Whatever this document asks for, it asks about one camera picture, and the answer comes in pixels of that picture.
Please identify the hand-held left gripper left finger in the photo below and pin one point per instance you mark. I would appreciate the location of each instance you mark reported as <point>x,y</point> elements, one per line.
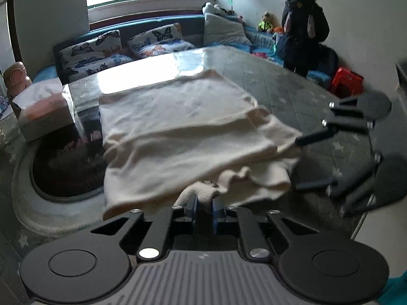
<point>190,209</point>

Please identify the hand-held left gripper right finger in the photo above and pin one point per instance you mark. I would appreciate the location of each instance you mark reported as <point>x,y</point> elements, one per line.
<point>217,216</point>

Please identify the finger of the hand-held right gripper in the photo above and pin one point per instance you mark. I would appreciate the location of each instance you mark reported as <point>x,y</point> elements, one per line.
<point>314,184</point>
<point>318,135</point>

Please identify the cream long-sleeved garment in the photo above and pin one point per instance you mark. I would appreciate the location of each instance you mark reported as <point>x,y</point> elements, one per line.
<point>178,117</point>

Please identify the red plastic stool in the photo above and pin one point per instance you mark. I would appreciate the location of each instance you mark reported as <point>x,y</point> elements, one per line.
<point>346,81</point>

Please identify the teal cloth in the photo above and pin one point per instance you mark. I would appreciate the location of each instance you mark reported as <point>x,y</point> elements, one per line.
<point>396,290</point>

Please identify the stuffed toy in green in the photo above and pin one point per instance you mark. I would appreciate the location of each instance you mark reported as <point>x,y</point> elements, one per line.
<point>265,23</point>

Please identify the grey cushion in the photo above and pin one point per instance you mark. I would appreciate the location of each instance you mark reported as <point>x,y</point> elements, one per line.
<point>222,30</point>

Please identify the white plush toy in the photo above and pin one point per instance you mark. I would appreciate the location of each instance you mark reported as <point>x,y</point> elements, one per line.
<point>211,8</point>

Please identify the butterfly print pillow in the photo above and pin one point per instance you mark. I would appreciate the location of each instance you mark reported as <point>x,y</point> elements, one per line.
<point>95,57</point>
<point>159,43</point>

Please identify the tissue box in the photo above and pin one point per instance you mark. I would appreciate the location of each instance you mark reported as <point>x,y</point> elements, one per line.
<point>44,117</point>

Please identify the blue sofa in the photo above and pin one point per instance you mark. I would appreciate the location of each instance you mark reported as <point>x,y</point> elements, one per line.
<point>140,27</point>

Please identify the pink water bottle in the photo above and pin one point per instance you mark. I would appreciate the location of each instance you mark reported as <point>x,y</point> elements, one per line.
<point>17,79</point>

